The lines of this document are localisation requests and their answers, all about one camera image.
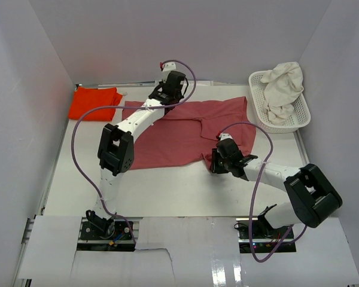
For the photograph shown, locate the pink t-shirt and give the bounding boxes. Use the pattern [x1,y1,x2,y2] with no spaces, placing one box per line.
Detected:
[131,97,256,170]

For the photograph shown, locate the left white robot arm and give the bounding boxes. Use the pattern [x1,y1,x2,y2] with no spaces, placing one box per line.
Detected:
[86,70,188,239]

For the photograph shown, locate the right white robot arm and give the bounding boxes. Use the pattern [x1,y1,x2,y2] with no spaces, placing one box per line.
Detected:
[210,133,343,239]

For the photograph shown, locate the papers at table back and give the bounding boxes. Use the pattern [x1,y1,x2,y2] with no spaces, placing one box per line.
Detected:
[154,80,214,86]

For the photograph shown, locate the white perforated plastic basket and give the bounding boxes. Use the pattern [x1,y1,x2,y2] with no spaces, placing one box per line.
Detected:
[247,69,311,133]

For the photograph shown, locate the folded orange t-shirt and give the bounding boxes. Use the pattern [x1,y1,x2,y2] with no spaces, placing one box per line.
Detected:
[68,87,123,122]

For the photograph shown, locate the white t-shirt in basket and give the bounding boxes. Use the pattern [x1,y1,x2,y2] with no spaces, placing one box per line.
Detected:
[260,62,304,126]

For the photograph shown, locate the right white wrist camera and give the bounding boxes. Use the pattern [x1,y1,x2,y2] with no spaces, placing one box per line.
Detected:
[217,133,233,141]

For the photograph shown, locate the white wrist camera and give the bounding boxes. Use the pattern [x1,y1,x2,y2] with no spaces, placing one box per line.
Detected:
[160,62,177,81]
[217,133,233,141]

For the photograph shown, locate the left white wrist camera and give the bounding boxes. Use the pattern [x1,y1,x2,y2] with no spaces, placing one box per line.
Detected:
[160,62,177,81]

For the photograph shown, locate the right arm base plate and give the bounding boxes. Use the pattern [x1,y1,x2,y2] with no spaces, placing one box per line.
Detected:
[233,220,296,254]

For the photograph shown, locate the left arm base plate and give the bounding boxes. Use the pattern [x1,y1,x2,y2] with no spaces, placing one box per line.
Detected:
[77,220,135,252]

